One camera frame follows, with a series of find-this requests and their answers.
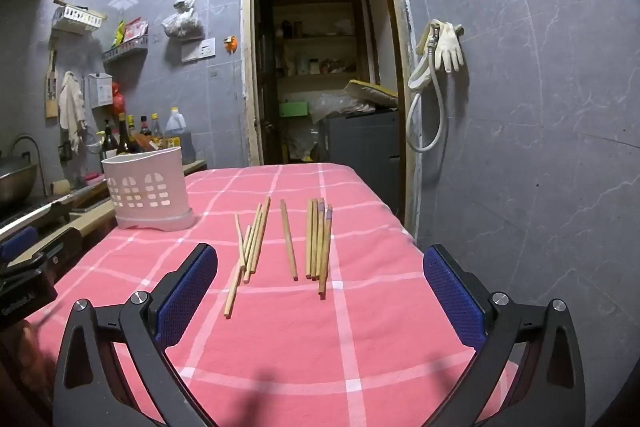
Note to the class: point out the red snack packet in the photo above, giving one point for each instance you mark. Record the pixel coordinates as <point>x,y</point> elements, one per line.
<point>136,29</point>

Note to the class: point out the beige sponge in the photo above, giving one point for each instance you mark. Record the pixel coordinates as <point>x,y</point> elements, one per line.
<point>61,187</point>

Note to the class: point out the large oil jug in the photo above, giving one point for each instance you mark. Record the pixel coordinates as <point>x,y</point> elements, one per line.
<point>179,134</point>

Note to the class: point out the metal faucet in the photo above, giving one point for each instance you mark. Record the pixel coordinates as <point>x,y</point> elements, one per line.
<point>32,147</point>

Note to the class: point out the metal wok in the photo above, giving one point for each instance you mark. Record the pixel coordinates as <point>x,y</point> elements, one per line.
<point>17,184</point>

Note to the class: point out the white rubber gloves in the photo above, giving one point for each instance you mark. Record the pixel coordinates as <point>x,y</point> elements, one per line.
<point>449,47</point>

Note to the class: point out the wooden door frame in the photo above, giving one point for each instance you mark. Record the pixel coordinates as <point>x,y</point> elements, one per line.
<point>246,57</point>

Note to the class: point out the orange wall hook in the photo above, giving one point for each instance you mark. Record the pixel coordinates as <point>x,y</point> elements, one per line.
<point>229,43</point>

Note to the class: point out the row of wooden chopsticks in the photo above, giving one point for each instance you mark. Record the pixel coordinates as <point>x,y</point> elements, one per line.
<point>289,247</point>

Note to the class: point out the white wall box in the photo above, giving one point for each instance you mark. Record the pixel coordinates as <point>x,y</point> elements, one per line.
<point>101,89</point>

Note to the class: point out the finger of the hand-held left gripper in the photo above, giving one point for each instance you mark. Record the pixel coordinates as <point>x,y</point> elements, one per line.
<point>50,254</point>
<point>17,242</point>

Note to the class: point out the yellow green snack packet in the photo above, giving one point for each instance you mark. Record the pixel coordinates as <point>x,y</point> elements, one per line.
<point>118,34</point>

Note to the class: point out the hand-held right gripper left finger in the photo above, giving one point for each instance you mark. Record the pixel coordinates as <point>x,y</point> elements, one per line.
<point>187,297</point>

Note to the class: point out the white wall socket plate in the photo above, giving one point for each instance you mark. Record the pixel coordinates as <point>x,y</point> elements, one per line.
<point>198,50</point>

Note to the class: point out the white hanging rag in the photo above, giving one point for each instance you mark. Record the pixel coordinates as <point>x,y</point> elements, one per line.
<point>71,107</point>

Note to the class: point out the pink soap dish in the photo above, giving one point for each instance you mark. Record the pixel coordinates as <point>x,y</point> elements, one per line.
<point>94,179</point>

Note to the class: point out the white wall basket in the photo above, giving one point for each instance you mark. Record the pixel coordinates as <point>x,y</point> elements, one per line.
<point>77,19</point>

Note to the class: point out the grey wall shelf basket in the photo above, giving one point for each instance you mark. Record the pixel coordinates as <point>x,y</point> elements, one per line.
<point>125,49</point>

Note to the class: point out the crumpled clear plastic bag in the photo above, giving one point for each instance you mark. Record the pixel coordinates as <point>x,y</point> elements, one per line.
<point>335,107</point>

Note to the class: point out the wooden storage shelves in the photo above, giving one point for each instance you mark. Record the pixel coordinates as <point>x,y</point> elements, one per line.
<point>320,38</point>

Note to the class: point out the dark pump bottle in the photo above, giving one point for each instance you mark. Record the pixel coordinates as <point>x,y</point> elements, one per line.
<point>109,144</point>

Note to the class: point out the yellow edged cushion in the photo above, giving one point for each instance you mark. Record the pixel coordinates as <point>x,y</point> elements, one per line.
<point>372,91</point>

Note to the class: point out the dark bottle red cap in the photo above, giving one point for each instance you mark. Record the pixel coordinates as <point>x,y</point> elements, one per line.
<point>145,129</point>

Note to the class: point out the dark soy sauce bottle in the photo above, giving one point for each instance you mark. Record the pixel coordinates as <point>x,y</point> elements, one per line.
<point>126,137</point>

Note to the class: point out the clear bottle yellow cap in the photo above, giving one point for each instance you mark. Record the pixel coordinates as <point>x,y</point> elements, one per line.
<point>157,129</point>

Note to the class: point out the green box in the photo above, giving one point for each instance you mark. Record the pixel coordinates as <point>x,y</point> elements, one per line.
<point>293,109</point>

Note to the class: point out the red plastic bag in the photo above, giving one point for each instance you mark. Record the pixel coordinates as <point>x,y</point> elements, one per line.
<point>117,99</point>

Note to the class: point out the hanging clear plastic bags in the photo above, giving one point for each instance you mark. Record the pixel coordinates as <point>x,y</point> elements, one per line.
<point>182,22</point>

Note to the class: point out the metal strainer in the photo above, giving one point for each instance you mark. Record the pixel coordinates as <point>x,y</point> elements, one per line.
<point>92,142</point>

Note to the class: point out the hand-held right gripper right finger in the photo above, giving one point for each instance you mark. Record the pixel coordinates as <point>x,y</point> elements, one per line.
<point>455,297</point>

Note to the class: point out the white plastic utensil holder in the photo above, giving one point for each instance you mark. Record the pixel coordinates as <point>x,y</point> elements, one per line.
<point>147,187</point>

